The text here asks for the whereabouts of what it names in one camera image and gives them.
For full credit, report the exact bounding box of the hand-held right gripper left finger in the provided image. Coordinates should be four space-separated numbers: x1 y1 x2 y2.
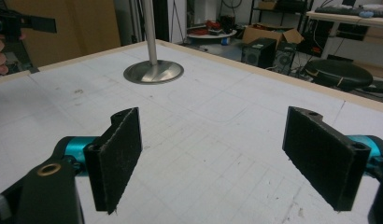
83 106 143 216

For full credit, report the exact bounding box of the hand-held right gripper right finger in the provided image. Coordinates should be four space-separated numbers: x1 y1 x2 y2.
282 105 372 212

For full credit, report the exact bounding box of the brown wooden board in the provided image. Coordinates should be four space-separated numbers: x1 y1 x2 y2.
5 0 122 68

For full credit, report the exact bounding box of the black round stool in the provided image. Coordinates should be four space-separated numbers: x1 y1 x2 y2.
304 58 375 92

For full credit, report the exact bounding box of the metal stand with round base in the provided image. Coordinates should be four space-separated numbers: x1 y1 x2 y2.
122 0 185 85

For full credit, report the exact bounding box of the computer tower with round fan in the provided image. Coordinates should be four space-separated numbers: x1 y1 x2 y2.
274 42 298 77

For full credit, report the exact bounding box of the black computer tower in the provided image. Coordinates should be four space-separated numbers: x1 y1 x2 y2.
241 37 278 70

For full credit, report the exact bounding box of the cardboard box with open flaps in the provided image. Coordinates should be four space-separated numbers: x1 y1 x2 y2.
241 23 305 46

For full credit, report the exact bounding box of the light wooden desk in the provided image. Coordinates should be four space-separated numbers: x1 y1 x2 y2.
305 10 383 60

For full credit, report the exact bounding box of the dark keyboard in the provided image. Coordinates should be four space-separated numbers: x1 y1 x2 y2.
314 6 365 17

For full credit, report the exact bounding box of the round white platform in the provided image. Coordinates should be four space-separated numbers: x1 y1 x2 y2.
186 28 238 40

